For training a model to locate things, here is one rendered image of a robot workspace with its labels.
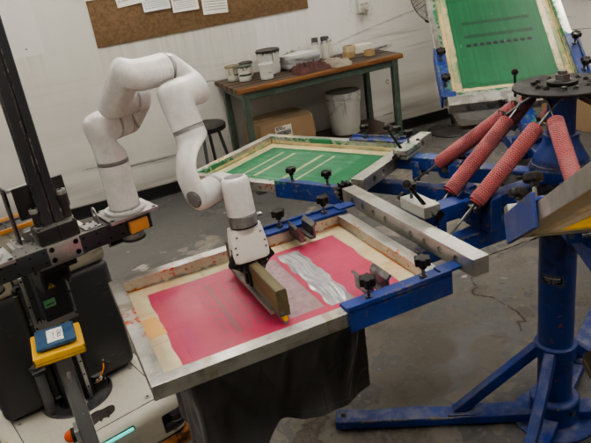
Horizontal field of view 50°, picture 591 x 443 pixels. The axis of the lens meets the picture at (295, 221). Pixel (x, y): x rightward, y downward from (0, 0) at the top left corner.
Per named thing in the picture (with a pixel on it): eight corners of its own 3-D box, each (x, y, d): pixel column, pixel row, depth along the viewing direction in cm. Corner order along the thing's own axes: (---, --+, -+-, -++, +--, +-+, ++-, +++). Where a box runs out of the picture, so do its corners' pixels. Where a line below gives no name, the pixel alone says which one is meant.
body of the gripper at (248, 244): (255, 212, 172) (263, 249, 176) (220, 222, 169) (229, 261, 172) (266, 218, 166) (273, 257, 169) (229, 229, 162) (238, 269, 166)
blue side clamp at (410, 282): (352, 333, 153) (348, 308, 151) (341, 323, 158) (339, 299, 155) (453, 294, 163) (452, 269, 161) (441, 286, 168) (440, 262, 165)
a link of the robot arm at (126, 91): (105, 39, 161) (160, 26, 174) (70, 131, 187) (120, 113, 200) (139, 81, 159) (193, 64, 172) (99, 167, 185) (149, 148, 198)
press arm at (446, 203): (418, 232, 188) (417, 216, 186) (406, 226, 193) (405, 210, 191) (465, 215, 193) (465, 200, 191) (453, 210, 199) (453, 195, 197)
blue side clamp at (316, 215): (266, 252, 201) (262, 233, 198) (259, 247, 205) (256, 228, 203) (348, 226, 211) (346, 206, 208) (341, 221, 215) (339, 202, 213)
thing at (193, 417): (219, 509, 163) (185, 372, 146) (175, 410, 202) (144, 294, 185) (230, 504, 164) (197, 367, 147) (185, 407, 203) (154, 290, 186)
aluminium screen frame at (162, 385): (155, 402, 138) (150, 387, 136) (111, 293, 188) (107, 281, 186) (451, 286, 164) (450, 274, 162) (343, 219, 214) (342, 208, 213)
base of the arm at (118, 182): (95, 209, 202) (82, 163, 196) (131, 196, 209) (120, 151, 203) (114, 221, 190) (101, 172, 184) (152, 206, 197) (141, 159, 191)
